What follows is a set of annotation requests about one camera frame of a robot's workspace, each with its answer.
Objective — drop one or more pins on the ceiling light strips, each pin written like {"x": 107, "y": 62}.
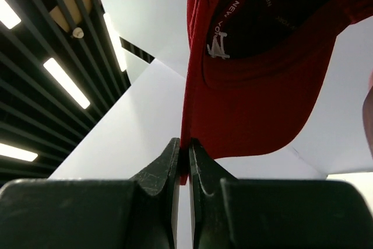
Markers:
{"x": 55, "y": 87}

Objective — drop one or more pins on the cardboard box on ceiling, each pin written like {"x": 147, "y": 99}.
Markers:
{"x": 72, "y": 7}

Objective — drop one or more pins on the pink baseball cap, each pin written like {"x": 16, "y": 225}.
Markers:
{"x": 367, "y": 115}

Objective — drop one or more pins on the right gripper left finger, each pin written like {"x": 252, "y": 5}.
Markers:
{"x": 140, "y": 212}

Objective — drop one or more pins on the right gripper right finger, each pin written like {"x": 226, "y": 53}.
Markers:
{"x": 228, "y": 212}

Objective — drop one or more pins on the red cap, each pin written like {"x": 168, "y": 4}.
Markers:
{"x": 256, "y": 68}

